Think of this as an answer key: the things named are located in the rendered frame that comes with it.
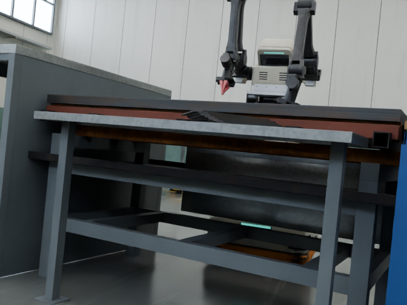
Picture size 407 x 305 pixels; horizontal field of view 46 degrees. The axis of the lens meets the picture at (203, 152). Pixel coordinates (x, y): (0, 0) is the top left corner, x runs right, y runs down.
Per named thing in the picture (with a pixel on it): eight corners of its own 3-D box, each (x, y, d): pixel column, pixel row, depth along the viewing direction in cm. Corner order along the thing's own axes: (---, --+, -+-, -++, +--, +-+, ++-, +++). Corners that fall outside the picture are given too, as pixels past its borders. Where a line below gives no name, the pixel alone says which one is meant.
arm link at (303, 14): (317, 5, 247) (295, 6, 251) (316, -2, 242) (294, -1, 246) (306, 78, 233) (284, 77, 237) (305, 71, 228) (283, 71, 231)
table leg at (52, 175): (47, 278, 221) (61, 133, 221) (38, 275, 224) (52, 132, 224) (57, 275, 227) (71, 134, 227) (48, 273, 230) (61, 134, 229)
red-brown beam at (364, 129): (398, 140, 152) (400, 121, 152) (45, 115, 226) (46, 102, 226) (401, 141, 160) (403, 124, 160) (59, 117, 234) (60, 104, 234)
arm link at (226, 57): (240, 57, 279) (226, 57, 281) (235, 45, 269) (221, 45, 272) (235, 74, 274) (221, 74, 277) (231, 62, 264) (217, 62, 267)
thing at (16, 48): (15, 52, 211) (16, 43, 211) (-67, 54, 240) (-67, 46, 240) (171, 96, 326) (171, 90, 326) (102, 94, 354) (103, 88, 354)
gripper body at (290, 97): (295, 106, 229) (300, 91, 228) (276, 100, 234) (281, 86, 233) (299, 108, 235) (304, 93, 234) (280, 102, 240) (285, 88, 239)
